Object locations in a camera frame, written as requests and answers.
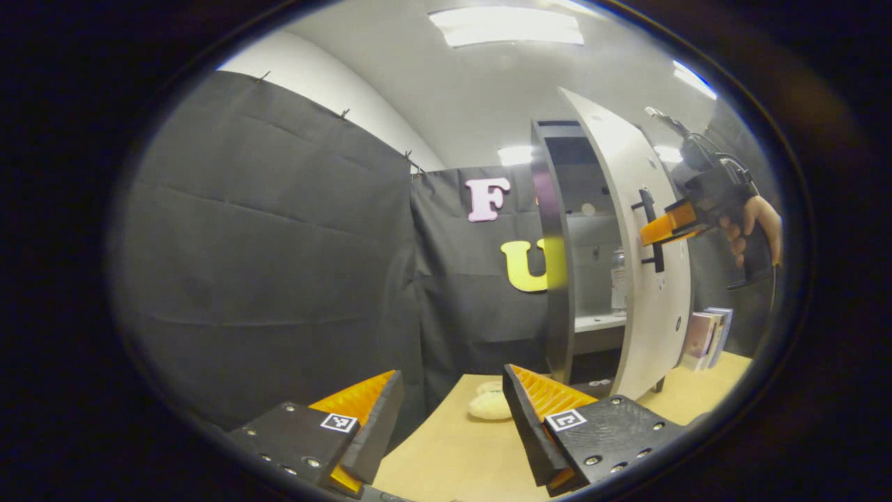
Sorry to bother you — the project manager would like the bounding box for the blue-grey book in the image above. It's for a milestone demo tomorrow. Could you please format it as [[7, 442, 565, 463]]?
[[707, 307, 734, 367]]

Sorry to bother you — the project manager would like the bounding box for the clear plastic bottle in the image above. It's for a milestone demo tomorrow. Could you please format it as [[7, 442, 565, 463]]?
[[611, 249, 628, 316]]

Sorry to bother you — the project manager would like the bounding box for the white cabinet shelf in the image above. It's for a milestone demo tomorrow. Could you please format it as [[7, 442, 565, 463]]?
[[575, 314, 626, 333]]

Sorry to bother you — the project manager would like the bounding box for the large ceiling light panel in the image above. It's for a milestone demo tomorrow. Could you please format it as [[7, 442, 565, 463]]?
[[427, 6, 586, 48]]

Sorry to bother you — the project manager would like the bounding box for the black door handle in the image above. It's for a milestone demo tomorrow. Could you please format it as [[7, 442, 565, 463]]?
[[631, 187, 666, 273]]

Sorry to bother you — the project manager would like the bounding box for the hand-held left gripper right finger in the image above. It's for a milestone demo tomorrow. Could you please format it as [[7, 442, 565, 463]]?
[[502, 363, 687, 497]]

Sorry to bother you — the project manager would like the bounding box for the yellow plush toy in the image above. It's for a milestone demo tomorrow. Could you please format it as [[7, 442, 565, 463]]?
[[467, 380, 514, 421]]

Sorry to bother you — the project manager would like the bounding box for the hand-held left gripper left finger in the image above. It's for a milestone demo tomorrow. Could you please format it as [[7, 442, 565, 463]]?
[[229, 370, 405, 497]]

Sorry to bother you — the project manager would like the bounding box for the white book dark label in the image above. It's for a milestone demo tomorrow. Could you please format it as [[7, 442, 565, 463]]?
[[704, 310, 726, 369]]

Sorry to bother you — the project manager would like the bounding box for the black backdrop cloth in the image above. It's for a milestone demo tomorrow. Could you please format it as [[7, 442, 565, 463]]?
[[111, 70, 774, 433]]

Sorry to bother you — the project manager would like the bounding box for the dark grey cabinet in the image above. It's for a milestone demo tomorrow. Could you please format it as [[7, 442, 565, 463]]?
[[531, 119, 628, 388]]

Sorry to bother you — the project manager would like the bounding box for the double ceiling light panel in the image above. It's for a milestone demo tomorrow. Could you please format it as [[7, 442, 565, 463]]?
[[672, 59, 718, 100]]

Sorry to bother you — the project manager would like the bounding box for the pink-white book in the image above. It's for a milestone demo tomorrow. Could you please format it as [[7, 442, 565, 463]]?
[[679, 312, 718, 372]]

